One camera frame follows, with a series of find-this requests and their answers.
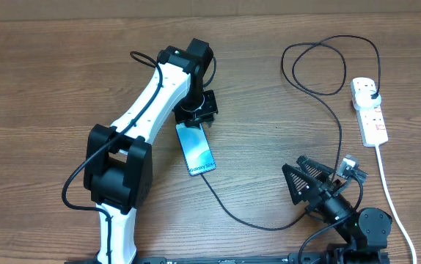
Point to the Samsung Galaxy smartphone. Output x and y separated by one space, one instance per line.
196 150

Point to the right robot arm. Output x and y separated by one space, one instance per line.
365 231

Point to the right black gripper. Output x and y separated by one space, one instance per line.
309 183

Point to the white charger plug adapter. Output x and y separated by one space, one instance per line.
366 100

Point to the white power strip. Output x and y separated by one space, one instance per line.
371 121

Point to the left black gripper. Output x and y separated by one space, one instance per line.
207 113

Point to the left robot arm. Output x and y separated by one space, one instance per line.
119 169

